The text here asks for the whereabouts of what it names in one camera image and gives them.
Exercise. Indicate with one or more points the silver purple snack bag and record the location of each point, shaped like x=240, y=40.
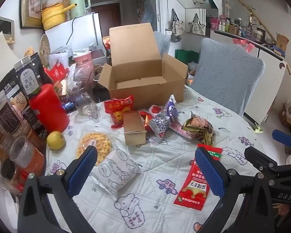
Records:
x=162, y=121

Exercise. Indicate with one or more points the light green electric kettle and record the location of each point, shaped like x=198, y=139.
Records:
x=80, y=9

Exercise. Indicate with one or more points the yellow pot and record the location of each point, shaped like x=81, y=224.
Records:
x=55, y=15

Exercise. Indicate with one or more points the red plastic canister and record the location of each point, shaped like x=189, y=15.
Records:
x=49, y=110

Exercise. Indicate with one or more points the open cardboard box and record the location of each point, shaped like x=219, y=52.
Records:
x=138, y=68

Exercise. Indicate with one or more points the clear jar dark label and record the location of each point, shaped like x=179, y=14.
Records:
x=26, y=74

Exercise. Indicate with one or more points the brown entrance door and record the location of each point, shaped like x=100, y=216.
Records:
x=109, y=16

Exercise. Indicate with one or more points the red long snack packet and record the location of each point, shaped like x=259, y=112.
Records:
x=195, y=189

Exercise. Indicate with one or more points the glass mug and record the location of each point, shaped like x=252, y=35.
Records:
x=81, y=93

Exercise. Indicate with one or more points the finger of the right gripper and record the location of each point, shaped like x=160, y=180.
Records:
x=282, y=137
x=276, y=175

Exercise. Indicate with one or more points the green brown snack packet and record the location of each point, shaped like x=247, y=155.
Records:
x=200, y=128

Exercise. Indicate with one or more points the large red candy bag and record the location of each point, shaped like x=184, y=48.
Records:
x=117, y=107

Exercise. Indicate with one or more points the wall intercom screen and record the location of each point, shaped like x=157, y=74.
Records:
x=7, y=28

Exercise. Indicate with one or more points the white bread print snack bag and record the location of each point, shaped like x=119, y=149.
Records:
x=115, y=171

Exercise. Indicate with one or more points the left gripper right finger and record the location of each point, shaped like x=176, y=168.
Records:
x=255, y=214

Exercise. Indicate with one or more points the small red candy packet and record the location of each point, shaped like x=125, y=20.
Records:
x=146, y=117

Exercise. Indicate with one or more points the gold framed picture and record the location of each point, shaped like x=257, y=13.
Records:
x=30, y=14

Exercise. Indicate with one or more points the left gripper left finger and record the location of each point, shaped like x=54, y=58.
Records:
x=35, y=212

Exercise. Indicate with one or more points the red foil packet upright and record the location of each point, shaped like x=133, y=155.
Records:
x=58, y=72

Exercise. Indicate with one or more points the woven round mat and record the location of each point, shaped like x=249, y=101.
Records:
x=44, y=49

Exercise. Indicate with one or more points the white refrigerator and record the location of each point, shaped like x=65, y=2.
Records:
x=81, y=33

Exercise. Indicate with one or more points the black standing pouch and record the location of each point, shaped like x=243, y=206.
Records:
x=15, y=93

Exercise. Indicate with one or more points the pink paper cup stack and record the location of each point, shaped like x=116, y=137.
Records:
x=84, y=66

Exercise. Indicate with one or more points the clear waffle cookie bag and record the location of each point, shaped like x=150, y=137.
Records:
x=99, y=140

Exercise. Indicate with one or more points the green storage bin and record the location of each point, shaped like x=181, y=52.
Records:
x=186, y=56

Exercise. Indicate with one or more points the yellow green fruit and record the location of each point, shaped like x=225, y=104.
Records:
x=56, y=140

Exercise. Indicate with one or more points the small gold cardboard box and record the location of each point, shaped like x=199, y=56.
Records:
x=134, y=130

